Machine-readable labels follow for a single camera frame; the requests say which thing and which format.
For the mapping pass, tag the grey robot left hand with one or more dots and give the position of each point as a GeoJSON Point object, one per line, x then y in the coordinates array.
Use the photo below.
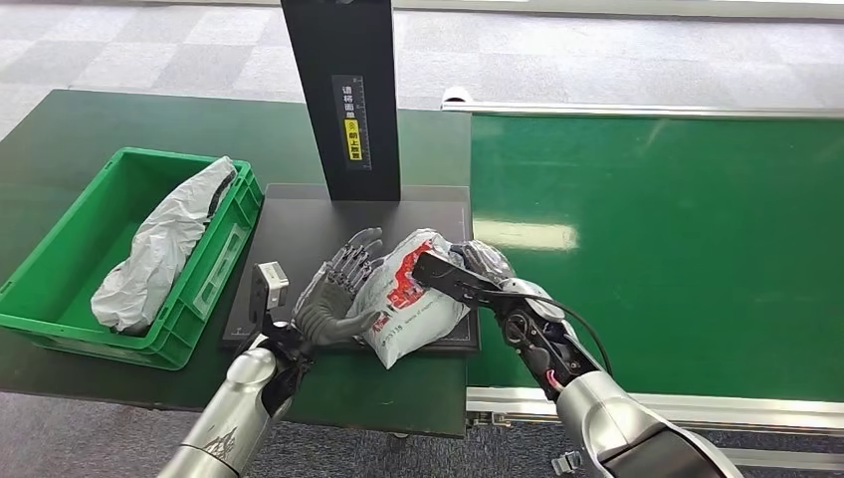
{"type": "Point", "coordinates": [326, 310]}

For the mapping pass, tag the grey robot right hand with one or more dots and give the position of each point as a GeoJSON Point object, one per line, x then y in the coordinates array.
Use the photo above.
{"type": "Point", "coordinates": [488, 260]}

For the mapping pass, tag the grey mailer bag red print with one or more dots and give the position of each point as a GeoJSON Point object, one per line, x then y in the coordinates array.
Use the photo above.
{"type": "Point", "coordinates": [409, 323]}

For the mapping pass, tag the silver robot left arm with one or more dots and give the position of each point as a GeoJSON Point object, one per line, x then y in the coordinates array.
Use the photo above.
{"type": "Point", "coordinates": [231, 415]}

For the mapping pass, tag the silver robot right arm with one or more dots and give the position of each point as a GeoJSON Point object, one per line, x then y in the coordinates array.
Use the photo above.
{"type": "Point", "coordinates": [606, 415]}

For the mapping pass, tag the white conveyor roller end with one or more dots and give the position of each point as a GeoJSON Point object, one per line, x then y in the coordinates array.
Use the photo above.
{"type": "Point", "coordinates": [455, 96]}

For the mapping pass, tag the green conveyor belt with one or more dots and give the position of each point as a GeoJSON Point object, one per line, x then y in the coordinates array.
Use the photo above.
{"type": "Point", "coordinates": [692, 231]}

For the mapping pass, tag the black inbound scanner machine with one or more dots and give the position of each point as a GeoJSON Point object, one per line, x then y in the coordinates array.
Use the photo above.
{"type": "Point", "coordinates": [349, 99]}

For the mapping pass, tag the plain grey plastic mailer bag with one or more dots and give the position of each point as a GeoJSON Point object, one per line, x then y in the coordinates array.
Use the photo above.
{"type": "Point", "coordinates": [158, 251]}

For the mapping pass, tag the black yellow label sticker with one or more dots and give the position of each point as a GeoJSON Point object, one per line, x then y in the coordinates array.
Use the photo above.
{"type": "Point", "coordinates": [351, 122]}

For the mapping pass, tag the green plastic crate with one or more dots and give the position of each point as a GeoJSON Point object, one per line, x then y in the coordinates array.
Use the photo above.
{"type": "Point", "coordinates": [79, 224]}

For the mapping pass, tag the dark green table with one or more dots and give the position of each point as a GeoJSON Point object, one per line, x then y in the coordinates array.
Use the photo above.
{"type": "Point", "coordinates": [132, 125]}

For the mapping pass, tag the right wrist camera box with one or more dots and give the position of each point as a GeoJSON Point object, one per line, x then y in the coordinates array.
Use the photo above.
{"type": "Point", "coordinates": [448, 277]}

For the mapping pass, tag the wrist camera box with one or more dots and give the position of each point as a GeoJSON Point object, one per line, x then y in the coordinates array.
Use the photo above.
{"type": "Point", "coordinates": [448, 277]}
{"type": "Point", "coordinates": [270, 287]}

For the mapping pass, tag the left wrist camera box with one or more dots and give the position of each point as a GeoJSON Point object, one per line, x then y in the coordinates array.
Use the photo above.
{"type": "Point", "coordinates": [270, 287]}

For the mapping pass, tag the grey metal frame bracket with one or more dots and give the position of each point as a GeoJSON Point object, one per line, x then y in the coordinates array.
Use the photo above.
{"type": "Point", "coordinates": [567, 462]}

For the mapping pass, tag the aluminium conveyor frame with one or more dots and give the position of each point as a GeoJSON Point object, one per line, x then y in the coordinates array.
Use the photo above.
{"type": "Point", "coordinates": [758, 413]}

